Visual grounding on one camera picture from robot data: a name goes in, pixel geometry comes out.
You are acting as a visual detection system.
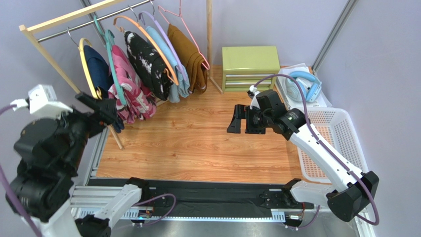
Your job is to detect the teal clothes hanger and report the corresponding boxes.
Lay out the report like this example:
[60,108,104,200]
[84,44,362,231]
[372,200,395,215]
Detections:
[93,16,127,106]

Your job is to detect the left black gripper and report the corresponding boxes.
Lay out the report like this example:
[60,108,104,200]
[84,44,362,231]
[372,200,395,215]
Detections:
[50,89,119,170]

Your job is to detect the green drawer cabinet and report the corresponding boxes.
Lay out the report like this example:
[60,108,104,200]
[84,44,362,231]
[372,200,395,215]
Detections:
[221,46,280,92]

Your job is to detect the pink camouflage trousers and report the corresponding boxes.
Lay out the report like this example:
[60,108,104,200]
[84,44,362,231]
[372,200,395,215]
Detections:
[108,45,157,124]

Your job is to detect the wooden clothes rack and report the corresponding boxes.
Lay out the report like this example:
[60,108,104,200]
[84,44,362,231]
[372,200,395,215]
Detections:
[19,0,223,150]

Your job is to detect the pink wire hanger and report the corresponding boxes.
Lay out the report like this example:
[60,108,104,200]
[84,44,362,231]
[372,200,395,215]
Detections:
[158,0,211,70]

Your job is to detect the light blue headphones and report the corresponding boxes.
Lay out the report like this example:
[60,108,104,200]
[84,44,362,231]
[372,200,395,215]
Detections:
[285,71,322,103]

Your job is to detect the brown trousers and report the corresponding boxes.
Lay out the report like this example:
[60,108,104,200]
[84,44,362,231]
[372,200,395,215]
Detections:
[167,24,208,94]

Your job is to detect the purple clothes hanger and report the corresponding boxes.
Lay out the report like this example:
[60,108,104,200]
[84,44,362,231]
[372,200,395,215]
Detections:
[138,11,189,85]

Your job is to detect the black white speckled trousers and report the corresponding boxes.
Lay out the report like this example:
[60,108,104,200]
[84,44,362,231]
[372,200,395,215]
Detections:
[124,31,173,101]

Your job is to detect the dark blue denim trousers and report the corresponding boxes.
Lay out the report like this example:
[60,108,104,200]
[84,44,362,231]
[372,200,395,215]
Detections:
[84,46,114,99]

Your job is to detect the yellow clothes hanger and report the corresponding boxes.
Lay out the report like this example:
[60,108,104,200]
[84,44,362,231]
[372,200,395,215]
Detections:
[67,27,102,99]

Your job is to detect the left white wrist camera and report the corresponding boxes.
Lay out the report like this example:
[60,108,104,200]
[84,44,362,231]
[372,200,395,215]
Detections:
[10,84,73,119]

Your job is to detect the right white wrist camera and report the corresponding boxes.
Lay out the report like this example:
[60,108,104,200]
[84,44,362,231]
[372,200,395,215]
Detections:
[247,85,260,109]

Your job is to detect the orange clothes hanger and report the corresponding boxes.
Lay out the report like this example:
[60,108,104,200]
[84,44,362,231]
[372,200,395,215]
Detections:
[113,16,178,86]

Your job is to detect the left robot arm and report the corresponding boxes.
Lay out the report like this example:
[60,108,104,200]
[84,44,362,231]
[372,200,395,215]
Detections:
[4,92,148,237]

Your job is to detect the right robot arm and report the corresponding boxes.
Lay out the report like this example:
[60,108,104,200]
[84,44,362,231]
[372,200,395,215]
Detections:
[227,89,379,224]

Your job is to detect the light blue trousers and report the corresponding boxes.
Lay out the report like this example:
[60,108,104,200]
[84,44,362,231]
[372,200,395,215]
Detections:
[146,26,190,103]

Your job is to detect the white plastic basket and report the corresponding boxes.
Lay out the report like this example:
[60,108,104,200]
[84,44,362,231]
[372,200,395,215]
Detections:
[298,107,369,184]

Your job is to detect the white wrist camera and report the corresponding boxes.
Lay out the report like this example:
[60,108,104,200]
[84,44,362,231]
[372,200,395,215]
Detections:
[10,84,73,119]
[247,85,260,109]

